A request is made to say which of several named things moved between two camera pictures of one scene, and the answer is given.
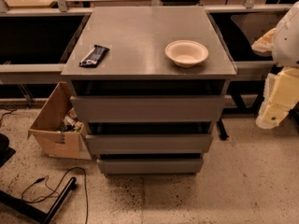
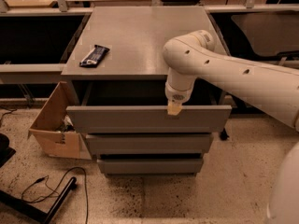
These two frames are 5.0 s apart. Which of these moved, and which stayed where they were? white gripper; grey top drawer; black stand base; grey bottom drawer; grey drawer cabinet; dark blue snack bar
Moved: white gripper; grey top drawer
Stayed: grey drawer cabinet; grey bottom drawer; black stand base; dark blue snack bar
